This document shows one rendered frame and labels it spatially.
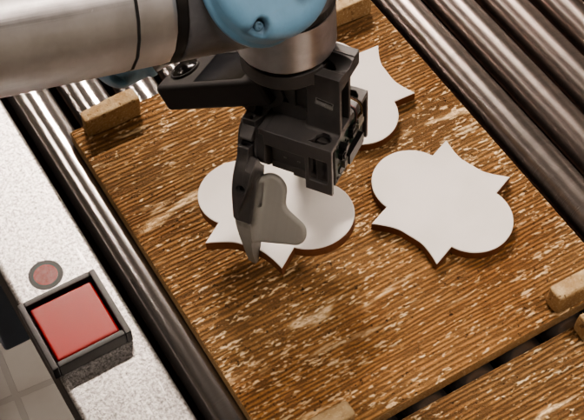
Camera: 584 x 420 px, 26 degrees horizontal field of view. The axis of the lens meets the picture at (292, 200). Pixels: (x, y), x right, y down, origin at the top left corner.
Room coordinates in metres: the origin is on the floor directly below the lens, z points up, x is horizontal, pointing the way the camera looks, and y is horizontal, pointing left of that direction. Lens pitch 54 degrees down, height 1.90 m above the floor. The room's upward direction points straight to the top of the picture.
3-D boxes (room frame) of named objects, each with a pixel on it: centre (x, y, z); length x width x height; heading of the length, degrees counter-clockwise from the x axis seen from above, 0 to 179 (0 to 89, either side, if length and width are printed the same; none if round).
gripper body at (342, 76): (0.63, -0.01, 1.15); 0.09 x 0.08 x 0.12; 65
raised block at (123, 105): (0.79, 0.18, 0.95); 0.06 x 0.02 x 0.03; 121
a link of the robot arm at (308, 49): (0.64, 0.00, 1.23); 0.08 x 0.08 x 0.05
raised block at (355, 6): (0.92, -0.05, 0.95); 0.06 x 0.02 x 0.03; 121
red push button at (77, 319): (0.57, 0.19, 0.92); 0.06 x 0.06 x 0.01; 31
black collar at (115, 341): (0.57, 0.19, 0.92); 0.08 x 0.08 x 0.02; 31
